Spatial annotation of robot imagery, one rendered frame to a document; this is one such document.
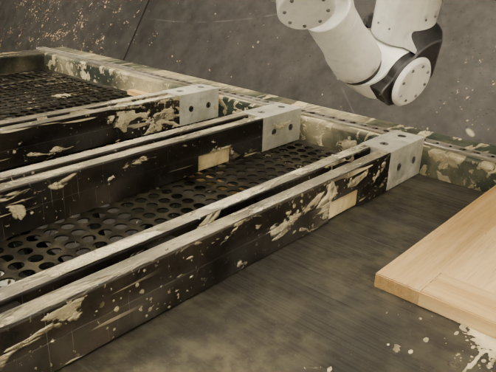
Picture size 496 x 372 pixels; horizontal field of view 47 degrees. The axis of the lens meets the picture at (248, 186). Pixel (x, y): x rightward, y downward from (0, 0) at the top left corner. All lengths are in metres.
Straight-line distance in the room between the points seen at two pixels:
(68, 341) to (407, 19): 0.60
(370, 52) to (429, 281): 0.32
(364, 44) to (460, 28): 1.44
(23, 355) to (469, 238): 0.57
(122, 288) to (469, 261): 0.43
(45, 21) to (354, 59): 3.26
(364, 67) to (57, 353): 0.53
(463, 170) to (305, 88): 1.39
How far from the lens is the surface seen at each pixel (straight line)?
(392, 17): 0.85
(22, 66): 1.94
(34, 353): 0.55
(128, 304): 0.59
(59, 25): 3.78
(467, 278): 0.73
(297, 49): 2.48
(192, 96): 1.29
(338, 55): 0.78
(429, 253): 0.76
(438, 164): 1.08
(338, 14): 0.74
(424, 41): 0.86
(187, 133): 0.99
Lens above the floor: 1.89
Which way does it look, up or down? 53 degrees down
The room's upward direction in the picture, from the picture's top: 66 degrees counter-clockwise
